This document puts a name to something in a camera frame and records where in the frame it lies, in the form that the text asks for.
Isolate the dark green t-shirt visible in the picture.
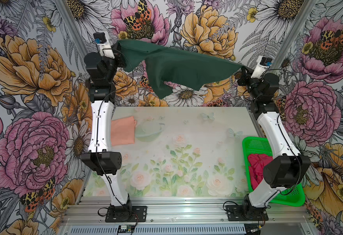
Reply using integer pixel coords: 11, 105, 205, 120
117, 39, 243, 99

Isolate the green plastic laundry basket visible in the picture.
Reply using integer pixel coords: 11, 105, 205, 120
242, 137, 305, 207

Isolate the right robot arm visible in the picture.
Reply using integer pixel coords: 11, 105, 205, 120
236, 66, 311, 221

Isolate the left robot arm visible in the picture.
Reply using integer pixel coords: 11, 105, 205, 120
81, 43, 133, 222

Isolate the folded peach t-shirt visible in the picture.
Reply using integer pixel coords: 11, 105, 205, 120
110, 116, 137, 146

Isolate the magenta t-shirt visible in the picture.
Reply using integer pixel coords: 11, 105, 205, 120
247, 154, 273, 190

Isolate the small green circuit board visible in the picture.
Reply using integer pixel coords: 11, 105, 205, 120
117, 225, 136, 235

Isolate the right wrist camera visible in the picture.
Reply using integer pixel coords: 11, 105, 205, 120
251, 56, 273, 79

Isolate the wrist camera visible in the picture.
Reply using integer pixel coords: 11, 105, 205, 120
93, 31, 115, 59
251, 56, 273, 79

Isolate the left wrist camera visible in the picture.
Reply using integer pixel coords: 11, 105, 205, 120
93, 31, 115, 59

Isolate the left aluminium frame post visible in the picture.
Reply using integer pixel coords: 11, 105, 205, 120
55, 1, 88, 58

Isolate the aluminium frame post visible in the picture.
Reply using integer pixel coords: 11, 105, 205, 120
270, 1, 317, 70
55, 1, 88, 58

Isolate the right aluminium frame post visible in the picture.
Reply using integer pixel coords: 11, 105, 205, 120
270, 1, 317, 70

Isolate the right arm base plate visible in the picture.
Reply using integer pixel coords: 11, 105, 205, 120
225, 205, 269, 222

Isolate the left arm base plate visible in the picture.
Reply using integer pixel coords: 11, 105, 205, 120
105, 206, 148, 223

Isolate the aluminium mounting rail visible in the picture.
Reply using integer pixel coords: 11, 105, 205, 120
58, 197, 319, 235

